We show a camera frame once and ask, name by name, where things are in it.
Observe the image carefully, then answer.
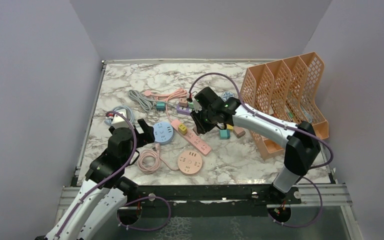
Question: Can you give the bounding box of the pink round power socket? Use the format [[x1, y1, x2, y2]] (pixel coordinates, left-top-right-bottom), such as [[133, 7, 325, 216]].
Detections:
[[177, 150, 203, 176]]

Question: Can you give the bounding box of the blue patterned tape roll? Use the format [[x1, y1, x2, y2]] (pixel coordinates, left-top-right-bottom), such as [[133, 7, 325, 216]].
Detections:
[[221, 91, 235, 102]]

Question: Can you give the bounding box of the pink long power strip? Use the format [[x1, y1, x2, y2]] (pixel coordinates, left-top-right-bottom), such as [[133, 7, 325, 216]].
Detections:
[[170, 119, 212, 156]]

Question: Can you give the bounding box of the dusty pink charger plug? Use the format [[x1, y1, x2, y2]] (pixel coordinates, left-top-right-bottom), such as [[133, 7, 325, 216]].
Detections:
[[232, 126, 246, 138]]

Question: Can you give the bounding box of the grey coiled cable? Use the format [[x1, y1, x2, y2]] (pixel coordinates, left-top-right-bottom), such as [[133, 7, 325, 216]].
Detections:
[[127, 89, 155, 112]]

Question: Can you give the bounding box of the blue coiled cable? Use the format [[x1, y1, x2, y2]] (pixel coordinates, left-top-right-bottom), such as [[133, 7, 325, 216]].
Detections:
[[104, 105, 135, 128]]

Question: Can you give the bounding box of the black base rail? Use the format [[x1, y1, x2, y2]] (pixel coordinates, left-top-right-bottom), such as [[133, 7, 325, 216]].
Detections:
[[117, 183, 302, 223]]

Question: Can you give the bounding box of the yellow charger plug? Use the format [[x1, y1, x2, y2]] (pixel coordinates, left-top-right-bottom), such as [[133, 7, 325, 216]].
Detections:
[[226, 124, 234, 131], [177, 123, 188, 136]]

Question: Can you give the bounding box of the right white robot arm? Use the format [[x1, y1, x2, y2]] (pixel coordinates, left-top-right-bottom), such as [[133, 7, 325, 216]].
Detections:
[[190, 87, 321, 204]]

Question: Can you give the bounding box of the salmon coiled cable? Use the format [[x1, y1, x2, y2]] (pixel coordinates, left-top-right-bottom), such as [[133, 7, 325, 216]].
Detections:
[[144, 88, 190, 110]]

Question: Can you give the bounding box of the purple power strip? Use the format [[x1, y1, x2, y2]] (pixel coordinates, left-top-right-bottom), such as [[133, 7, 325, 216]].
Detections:
[[176, 104, 193, 116]]

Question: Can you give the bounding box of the blue round power socket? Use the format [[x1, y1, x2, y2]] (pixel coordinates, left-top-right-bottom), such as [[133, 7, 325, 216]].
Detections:
[[153, 121, 174, 145]]

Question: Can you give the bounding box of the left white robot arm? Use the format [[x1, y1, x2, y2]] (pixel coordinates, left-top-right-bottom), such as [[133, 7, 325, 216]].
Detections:
[[37, 119, 155, 240]]

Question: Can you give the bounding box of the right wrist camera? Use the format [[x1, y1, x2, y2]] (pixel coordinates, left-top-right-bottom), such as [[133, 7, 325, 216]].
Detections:
[[192, 98, 202, 112]]

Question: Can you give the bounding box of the orange mesh file organizer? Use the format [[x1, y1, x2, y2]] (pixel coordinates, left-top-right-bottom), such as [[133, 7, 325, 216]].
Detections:
[[239, 51, 330, 161]]

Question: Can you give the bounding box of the pink coiled cable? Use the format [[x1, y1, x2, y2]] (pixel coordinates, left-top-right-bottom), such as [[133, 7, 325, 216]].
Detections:
[[137, 144, 180, 175]]

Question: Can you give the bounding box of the teal plug near cables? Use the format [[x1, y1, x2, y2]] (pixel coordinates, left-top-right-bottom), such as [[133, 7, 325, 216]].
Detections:
[[155, 101, 166, 111]]

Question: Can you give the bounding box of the pink dual USB charger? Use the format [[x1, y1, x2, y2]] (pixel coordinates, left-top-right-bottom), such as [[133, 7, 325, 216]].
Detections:
[[178, 98, 189, 108]]

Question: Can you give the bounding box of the teal charger plug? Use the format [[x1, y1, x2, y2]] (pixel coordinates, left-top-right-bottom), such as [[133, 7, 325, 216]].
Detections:
[[219, 129, 231, 140]]

